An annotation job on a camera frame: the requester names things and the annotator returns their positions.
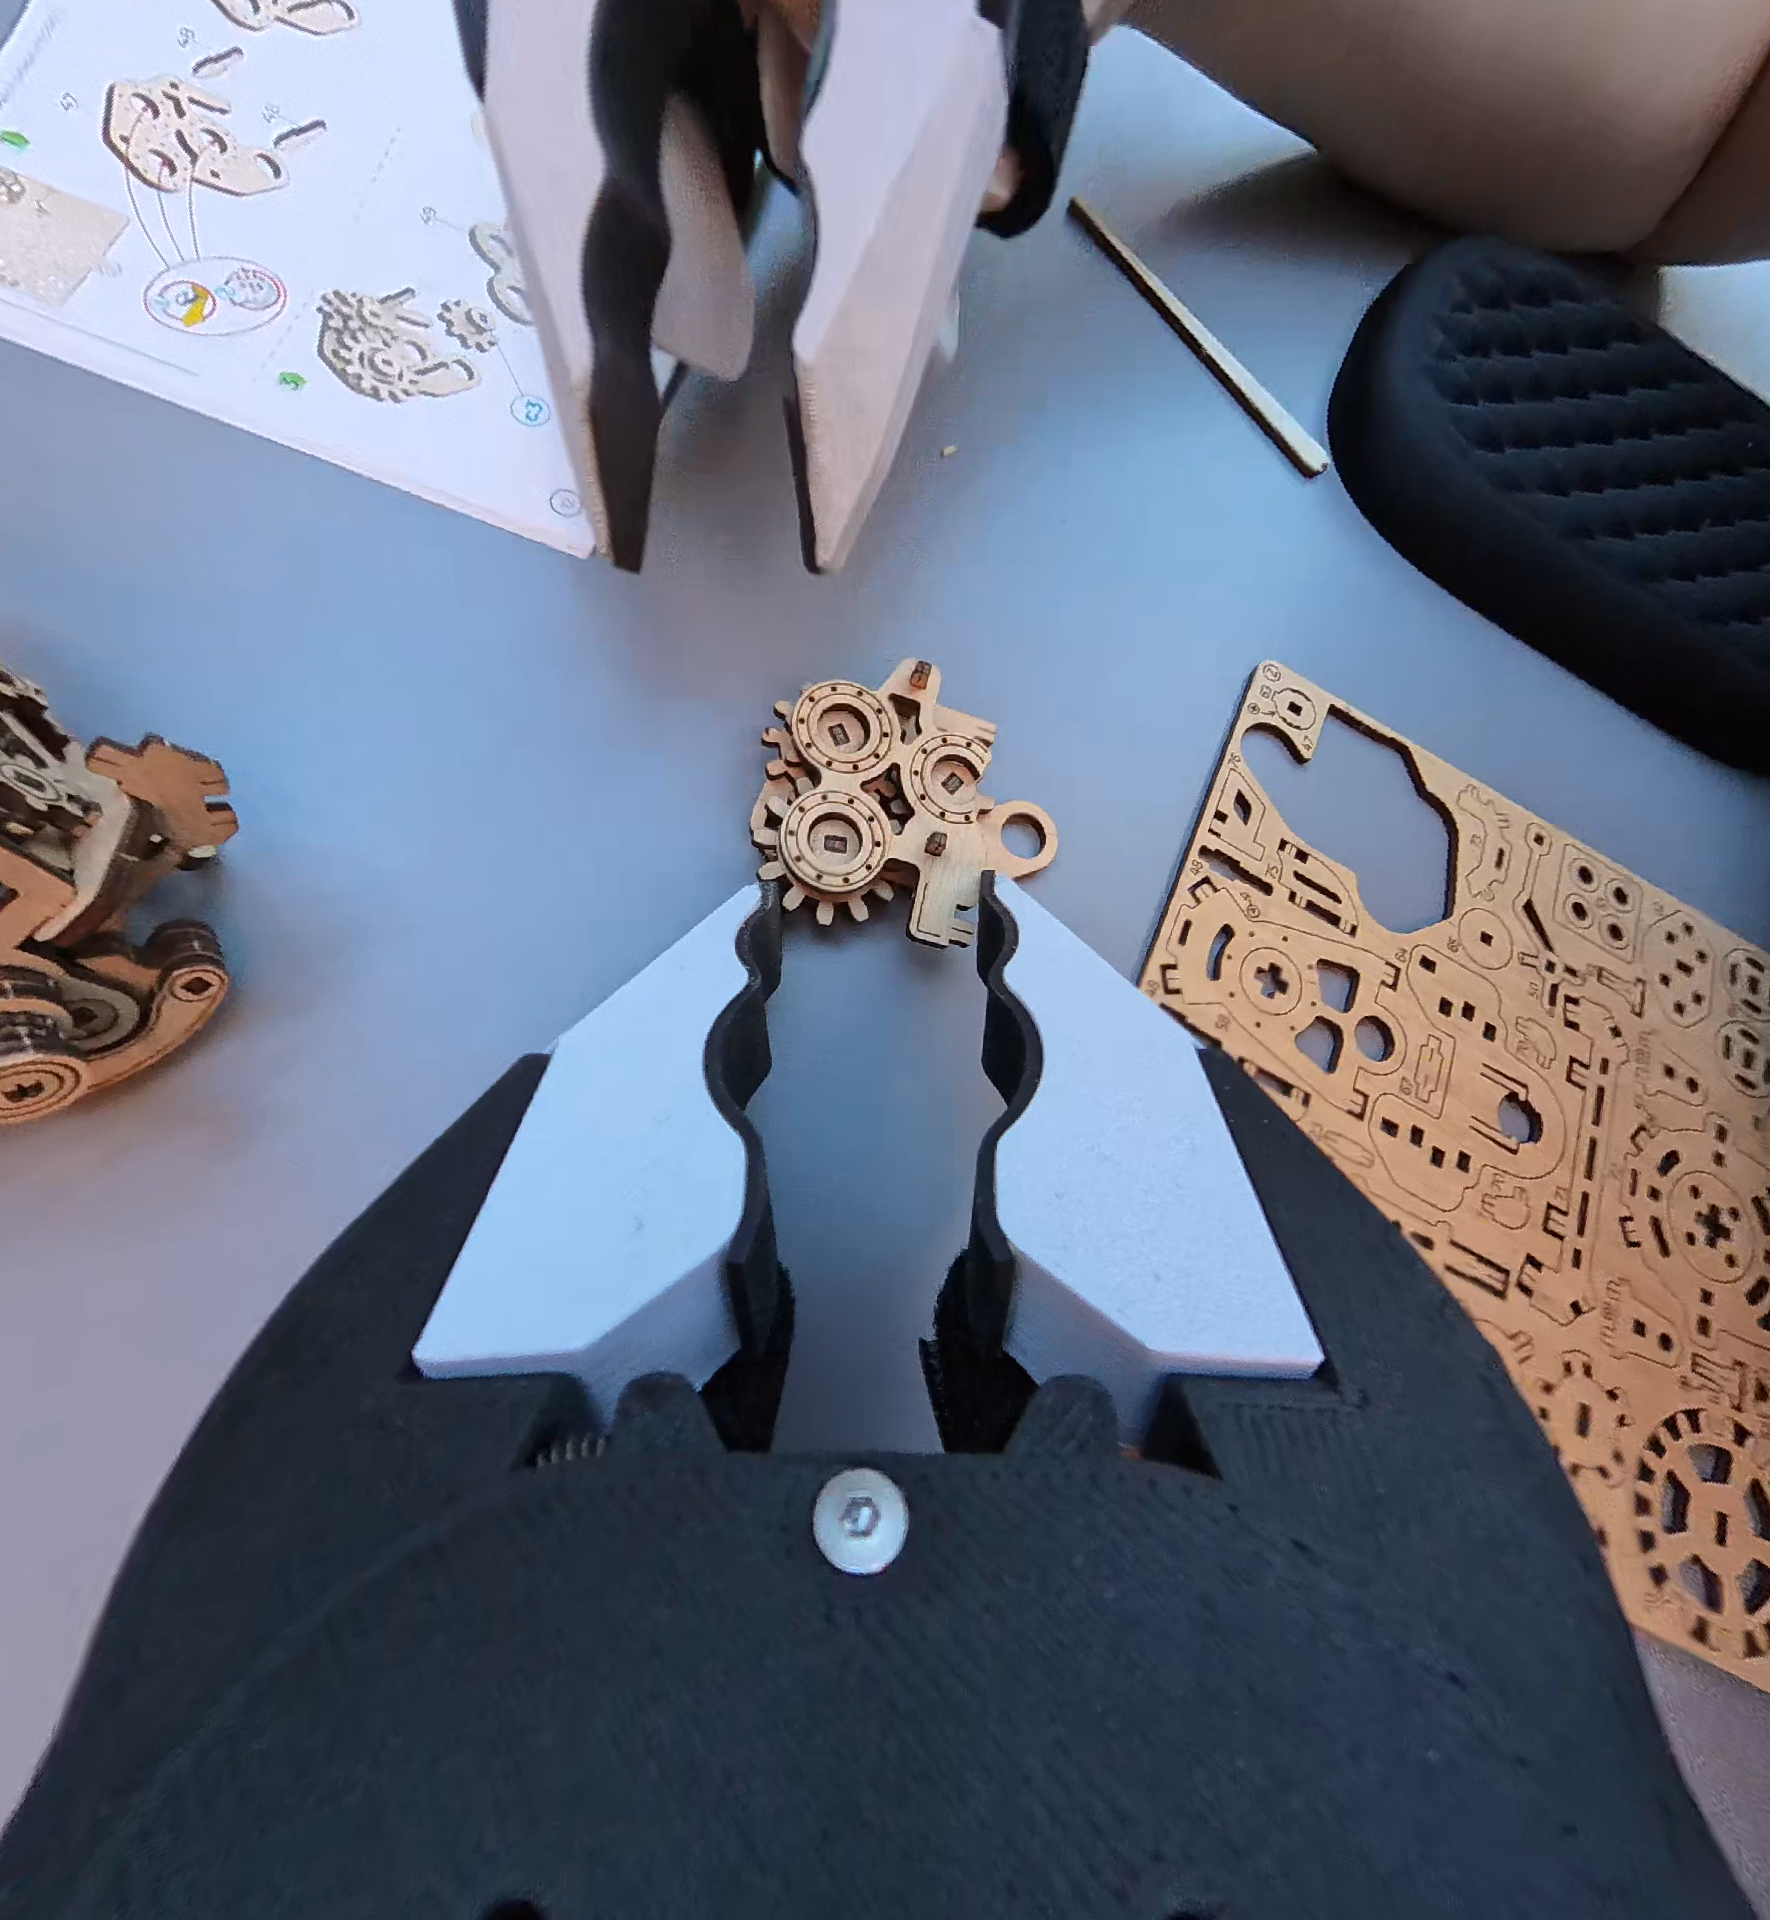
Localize wooden three-ring plate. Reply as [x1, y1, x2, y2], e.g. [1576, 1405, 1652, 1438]
[758, 658, 999, 950]

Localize white instruction booklet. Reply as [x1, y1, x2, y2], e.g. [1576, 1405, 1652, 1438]
[0, 0, 602, 559]

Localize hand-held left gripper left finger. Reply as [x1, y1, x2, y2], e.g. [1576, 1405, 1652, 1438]
[412, 882, 794, 1454]

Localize partly built wooden model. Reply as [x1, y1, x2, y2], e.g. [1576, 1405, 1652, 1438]
[0, 541, 242, 1129]

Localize thin wooden stick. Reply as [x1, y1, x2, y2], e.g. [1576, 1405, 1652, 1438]
[1067, 195, 1331, 482]

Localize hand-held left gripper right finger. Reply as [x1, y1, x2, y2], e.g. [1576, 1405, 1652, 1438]
[919, 870, 1328, 1457]

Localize person's right forearm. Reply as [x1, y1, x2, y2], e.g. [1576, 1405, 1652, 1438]
[1124, 0, 1770, 269]

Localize laser-cut wooden parts sheet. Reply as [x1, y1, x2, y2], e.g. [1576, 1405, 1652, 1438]
[1139, 659, 1770, 1712]

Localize wooden gear assembly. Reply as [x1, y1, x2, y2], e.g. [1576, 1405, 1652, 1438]
[748, 704, 1055, 950]

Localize person's right hand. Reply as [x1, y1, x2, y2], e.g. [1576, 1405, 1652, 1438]
[748, 0, 829, 179]

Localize black padded cushion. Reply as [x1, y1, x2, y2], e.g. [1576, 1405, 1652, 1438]
[1328, 237, 1770, 779]

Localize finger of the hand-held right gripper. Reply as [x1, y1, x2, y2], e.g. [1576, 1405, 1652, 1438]
[480, 0, 751, 576]
[786, 0, 1009, 576]

